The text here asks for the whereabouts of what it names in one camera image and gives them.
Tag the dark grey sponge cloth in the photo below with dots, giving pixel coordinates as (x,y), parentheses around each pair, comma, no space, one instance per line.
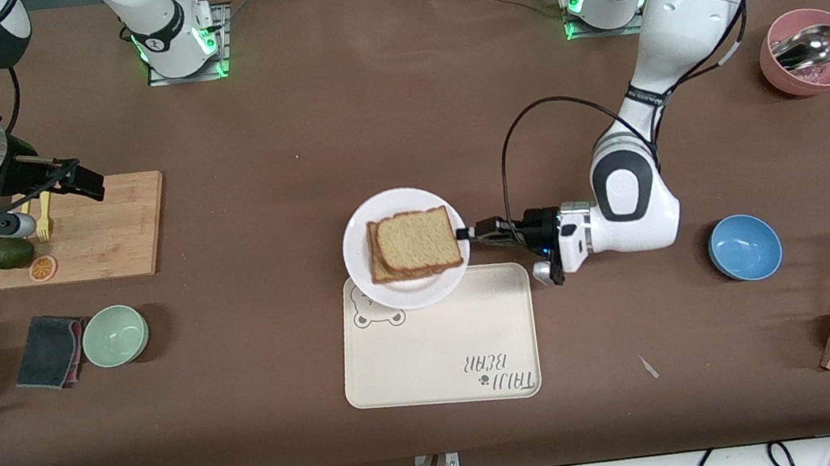
(45,350)

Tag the white round plate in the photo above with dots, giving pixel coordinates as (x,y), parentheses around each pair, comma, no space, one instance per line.
(407,294)

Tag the dark green avocado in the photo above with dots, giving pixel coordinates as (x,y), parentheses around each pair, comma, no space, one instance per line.
(9,253)

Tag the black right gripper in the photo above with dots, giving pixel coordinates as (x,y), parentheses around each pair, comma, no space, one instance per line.
(24,171)

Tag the orange fruit slice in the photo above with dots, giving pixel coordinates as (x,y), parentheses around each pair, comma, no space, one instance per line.
(43,268)

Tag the plain brown bread slice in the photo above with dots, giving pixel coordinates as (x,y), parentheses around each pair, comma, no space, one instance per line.
(420,240)

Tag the beige bear print tray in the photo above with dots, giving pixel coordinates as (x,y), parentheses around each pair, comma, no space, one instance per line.
(439,358)

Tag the pale green bowl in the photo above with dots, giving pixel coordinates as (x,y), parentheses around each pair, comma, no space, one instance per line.
(115,337)

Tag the blue bowl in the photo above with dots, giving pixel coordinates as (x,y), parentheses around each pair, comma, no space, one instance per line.
(746,247)

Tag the wooden cutting board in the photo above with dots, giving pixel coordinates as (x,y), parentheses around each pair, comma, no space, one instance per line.
(111,241)

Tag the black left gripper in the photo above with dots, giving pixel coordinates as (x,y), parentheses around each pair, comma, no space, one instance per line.
(540,226)

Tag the toasted bread slice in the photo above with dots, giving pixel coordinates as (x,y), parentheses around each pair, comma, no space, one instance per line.
(374,258)

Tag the small white paper scrap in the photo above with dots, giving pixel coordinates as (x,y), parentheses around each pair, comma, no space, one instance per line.
(649,367)

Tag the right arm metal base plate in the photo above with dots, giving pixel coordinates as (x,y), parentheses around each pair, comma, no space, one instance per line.
(222,38)

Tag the yellow plastic fork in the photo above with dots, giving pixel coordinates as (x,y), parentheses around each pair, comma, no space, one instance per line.
(44,226)

